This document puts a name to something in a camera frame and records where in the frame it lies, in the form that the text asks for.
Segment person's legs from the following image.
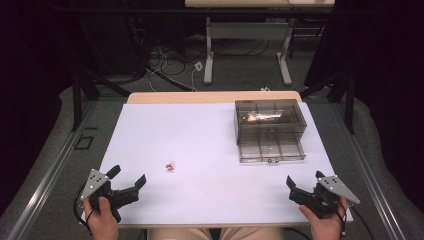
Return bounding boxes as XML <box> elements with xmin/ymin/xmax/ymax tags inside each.
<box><xmin>147</xmin><ymin>227</ymin><xmax>285</xmax><ymax>240</ymax></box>

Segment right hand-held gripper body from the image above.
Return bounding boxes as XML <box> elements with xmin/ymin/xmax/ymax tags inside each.
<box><xmin>288</xmin><ymin>175</ymin><xmax>362</xmax><ymax>220</ymax></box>

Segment tangle of floor cables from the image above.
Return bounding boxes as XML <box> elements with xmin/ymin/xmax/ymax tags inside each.
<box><xmin>133</xmin><ymin>29</ymin><xmax>271</xmax><ymax>93</ymax></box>

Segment person's right hand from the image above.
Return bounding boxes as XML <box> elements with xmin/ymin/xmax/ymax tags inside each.
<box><xmin>298</xmin><ymin>196</ymin><xmax>350</xmax><ymax>240</ymax></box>

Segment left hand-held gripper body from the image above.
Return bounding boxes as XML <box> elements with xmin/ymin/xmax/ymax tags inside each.
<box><xmin>79</xmin><ymin>168</ymin><xmax>140</xmax><ymax>224</ymax></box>

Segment black metal stand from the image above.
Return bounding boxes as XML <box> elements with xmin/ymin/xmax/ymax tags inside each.
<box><xmin>299</xmin><ymin>63</ymin><xmax>356</xmax><ymax>135</ymax></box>
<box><xmin>68</xmin><ymin>13</ymin><xmax>132</xmax><ymax>132</ymax></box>

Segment metal floor rail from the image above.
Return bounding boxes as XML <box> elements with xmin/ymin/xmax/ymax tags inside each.
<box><xmin>5</xmin><ymin>99</ymin><xmax>98</xmax><ymax>240</ymax></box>
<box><xmin>333</xmin><ymin>99</ymin><xmax>408</xmax><ymax>240</ymax></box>

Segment clear plastic drawer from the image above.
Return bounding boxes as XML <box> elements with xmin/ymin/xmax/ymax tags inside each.
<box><xmin>237</xmin><ymin>131</ymin><xmax>307</xmax><ymax>164</ymax></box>

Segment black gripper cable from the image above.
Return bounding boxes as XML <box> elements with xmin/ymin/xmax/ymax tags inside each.
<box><xmin>73</xmin><ymin>184</ymin><xmax>94</xmax><ymax>236</ymax></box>
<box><xmin>335</xmin><ymin>199</ymin><xmax>376</xmax><ymax>240</ymax></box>

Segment white metal-framed desk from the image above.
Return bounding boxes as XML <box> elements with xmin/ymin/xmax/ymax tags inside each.
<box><xmin>184</xmin><ymin>0</ymin><xmax>336</xmax><ymax>86</ymax></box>

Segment clear plastic storage box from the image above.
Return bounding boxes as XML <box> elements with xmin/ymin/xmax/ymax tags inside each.
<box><xmin>234</xmin><ymin>98</ymin><xmax>308</xmax><ymax>146</ymax></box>

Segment white table mat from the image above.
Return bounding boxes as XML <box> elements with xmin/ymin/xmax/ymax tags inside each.
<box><xmin>80</xmin><ymin>101</ymin><xmax>354</xmax><ymax>226</ymax></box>

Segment person's left hand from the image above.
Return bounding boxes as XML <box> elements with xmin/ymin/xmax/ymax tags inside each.
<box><xmin>82</xmin><ymin>196</ymin><xmax>120</xmax><ymax>240</ymax></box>

